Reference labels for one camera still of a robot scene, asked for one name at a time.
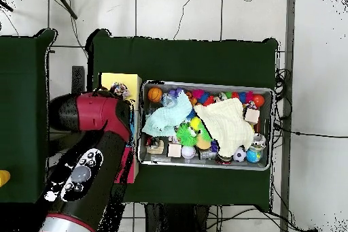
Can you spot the orange basketball toy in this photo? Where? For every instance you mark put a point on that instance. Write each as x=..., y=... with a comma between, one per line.
x=155, y=94

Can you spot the yellow object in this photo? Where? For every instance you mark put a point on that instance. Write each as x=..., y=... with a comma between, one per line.
x=4, y=178

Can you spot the dark green tablecloth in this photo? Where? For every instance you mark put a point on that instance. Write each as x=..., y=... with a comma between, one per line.
x=176, y=60
x=21, y=79

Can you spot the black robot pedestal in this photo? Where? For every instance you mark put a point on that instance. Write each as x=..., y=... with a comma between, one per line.
x=174, y=221

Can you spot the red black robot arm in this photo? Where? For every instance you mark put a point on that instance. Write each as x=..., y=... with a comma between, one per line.
x=95, y=109

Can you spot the light blue waffle cloth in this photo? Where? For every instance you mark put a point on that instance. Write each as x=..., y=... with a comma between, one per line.
x=168, y=117

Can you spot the blue globe ball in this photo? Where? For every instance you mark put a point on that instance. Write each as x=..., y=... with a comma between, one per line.
x=252, y=156

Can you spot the white baseball toy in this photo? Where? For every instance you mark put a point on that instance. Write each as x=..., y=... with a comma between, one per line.
x=189, y=152

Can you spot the small wooden cube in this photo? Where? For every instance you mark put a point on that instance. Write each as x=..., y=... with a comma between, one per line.
x=174, y=150

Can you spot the wooden box with three holes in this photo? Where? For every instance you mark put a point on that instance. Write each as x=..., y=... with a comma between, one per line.
x=133, y=79

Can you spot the cream waffle cloth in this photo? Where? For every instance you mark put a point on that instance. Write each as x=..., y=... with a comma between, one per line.
x=225, y=126

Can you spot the silver metal can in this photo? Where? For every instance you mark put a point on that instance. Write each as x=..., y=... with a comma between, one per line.
x=258, y=139

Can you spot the large wooden cube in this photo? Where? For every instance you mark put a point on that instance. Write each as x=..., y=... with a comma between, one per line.
x=252, y=116

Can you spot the black tripod leg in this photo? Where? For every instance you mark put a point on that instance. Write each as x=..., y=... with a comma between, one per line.
x=65, y=4

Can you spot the black stand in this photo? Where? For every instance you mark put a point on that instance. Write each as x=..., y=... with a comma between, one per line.
x=78, y=79

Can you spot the metal mesh bin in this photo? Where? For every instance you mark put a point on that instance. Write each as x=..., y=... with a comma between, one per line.
x=267, y=145

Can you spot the green fuzzy toy with eyes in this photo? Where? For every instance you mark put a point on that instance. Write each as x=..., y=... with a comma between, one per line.
x=186, y=135

